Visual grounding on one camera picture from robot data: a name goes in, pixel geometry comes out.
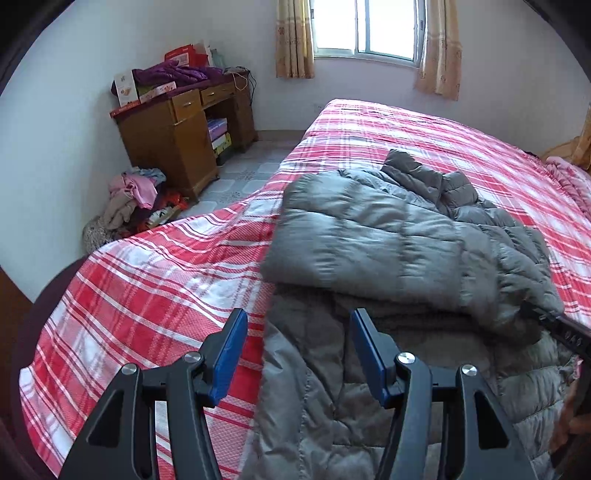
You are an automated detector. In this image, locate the grey down jacket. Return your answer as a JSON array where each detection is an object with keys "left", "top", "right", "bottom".
[{"left": 240, "top": 148, "right": 580, "bottom": 480}]

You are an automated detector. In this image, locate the white picture box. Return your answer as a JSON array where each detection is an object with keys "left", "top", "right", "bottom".
[{"left": 113, "top": 71, "right": 139, "bottom": 108}]

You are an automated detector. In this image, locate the pink quilt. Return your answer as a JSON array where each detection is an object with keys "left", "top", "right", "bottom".
[{"left": 545, "top": 156, "right": 591, "bottom": 222}]

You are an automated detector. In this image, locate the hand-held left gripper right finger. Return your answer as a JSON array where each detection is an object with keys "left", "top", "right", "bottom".
[{"left": 349, "top": 308, "right": 539, "bottom": 480}]

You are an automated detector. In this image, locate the sliding window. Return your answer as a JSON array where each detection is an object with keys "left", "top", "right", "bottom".
[{"left": 310, "top": 0, "right": 428, "bottom": 63}]

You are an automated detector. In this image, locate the pink garment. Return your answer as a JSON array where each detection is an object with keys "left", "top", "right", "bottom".
[{"left": 109, "top": 173, "right": 158, "bottom": 208}]

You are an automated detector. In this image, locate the short beige curtain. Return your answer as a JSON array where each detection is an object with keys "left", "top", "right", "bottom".
[
  {"left": 414, "top": 0, "right": 463, "bottom": 101},
  {"left": 276, "top": 0, "right": 315, "bottom": 79}
]

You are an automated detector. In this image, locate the red plaid bed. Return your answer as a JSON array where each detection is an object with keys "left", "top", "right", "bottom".
[{"left": 18, "top": 98, "right": 591, "bottom": 480}]

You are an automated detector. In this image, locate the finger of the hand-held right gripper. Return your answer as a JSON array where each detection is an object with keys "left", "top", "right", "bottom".
[{"left": 521, "top": 300, "right": 591, "bottom": 358}]

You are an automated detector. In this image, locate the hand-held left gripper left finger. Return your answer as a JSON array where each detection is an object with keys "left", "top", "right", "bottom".
[{"left": 59, "top": 308, "right": 250, "bottom": 480}]

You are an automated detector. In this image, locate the red floor clutter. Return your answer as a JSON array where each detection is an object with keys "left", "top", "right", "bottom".
[{"left": 147, "top": 189, "right": 190, "bottom": 229}]

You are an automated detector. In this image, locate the beige garment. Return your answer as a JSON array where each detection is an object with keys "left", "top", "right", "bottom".
[{"left": 102, "top": 194, "right": 139, "bottom": 229}]

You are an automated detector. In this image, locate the red box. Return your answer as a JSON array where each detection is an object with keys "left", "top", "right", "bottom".
[{"left": 164, "top": 44, "right": 208, "bottom": 69}]

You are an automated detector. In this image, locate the speckled cushion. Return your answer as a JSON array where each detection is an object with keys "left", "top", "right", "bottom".
[{"left": 82, "top": 215, "right": 125, "bottom": 252}]

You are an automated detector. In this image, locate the wooden desk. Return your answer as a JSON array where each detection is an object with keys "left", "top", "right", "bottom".
[{"left": 110, "top": 69, "right": 258, "bottom": 200}]

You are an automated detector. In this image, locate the blue garment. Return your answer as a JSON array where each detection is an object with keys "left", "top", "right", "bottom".
[{"left": 134, "top": 167, "right": 167, "bottom": 185}]

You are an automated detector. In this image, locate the wooden headboard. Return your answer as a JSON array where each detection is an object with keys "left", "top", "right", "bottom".
[{"left": 540, "top": 136, "right": 591, "bottom": 169}]

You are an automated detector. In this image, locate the flat pink box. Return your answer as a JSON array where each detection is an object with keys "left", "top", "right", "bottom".
[{"left": 139, "top": 82, "right": 178, "bottom": 103}]

